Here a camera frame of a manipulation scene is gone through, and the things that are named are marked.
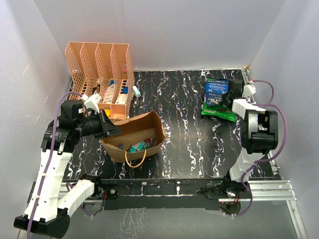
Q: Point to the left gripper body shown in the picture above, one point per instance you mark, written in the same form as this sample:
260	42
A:
92	125

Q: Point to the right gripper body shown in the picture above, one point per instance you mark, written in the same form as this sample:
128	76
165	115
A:
226	95

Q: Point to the blue Kettle chips bag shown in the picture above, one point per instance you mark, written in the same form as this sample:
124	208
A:
214	90

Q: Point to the green Chuba chips bag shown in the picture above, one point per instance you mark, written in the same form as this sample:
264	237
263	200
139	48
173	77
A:
220	111

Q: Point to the brown paper bag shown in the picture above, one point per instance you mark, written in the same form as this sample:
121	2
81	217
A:
139	127

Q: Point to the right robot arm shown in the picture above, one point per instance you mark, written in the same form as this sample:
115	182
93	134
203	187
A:
259	133

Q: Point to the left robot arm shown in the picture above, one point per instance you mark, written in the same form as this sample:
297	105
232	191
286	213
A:
47	214

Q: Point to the snack packets inside bag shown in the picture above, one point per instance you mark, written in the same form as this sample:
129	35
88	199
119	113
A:
132	145

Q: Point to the yellow sticky note block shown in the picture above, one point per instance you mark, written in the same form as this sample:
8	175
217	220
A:
108	112

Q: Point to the white label cards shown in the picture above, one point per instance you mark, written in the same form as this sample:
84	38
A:
116	94

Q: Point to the small white blue stapler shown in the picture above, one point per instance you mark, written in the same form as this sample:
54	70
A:
136	92

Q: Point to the orange plastic file organizer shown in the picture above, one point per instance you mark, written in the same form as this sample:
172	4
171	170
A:
93	65

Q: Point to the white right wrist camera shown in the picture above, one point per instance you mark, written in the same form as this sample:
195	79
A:
249	89

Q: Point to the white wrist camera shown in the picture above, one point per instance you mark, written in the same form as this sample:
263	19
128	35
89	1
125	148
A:
249	89
91	102

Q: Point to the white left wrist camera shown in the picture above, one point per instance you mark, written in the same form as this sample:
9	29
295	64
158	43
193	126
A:
91	102

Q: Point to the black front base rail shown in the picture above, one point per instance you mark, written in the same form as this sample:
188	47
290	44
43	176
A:
162	193

